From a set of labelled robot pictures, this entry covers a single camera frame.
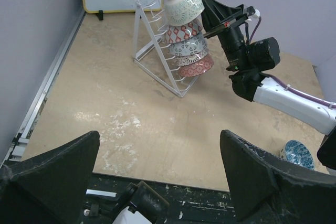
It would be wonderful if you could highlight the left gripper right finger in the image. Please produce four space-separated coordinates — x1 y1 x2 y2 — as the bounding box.
220 130 335 223

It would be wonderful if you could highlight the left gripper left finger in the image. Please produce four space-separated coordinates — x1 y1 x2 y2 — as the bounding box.
1 131 100 223

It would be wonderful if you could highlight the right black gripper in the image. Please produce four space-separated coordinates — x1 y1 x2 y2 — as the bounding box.
201 0 247 63

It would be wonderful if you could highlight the grey black patterned bowl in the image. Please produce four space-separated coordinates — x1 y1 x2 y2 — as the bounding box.
168 33 208 57

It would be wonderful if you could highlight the green white patterned bowl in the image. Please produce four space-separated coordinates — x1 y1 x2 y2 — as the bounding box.
164 0 204 26

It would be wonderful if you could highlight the red white patterned bowl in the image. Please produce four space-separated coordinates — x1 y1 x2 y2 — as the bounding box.
163 18 203 44

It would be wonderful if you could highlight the blue white floral bowl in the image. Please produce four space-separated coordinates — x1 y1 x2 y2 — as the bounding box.
280 140 314 170

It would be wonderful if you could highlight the pink red patterned bowl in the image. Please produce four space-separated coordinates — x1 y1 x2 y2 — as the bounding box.
177 54 214 77

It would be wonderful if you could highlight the brown white patterned bowl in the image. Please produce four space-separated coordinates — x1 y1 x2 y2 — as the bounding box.
175 50 208 67

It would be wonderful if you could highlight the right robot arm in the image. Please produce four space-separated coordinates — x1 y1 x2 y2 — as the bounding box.
201 0 335 175

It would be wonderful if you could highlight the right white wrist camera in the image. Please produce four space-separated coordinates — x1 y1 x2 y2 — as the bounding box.
245 6 261 23

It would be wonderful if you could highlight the white wire dish rack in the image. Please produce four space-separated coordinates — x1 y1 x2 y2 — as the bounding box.
132 0 198 98

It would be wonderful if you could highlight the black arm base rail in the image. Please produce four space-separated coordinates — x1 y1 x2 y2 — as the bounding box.
83 173 239 223

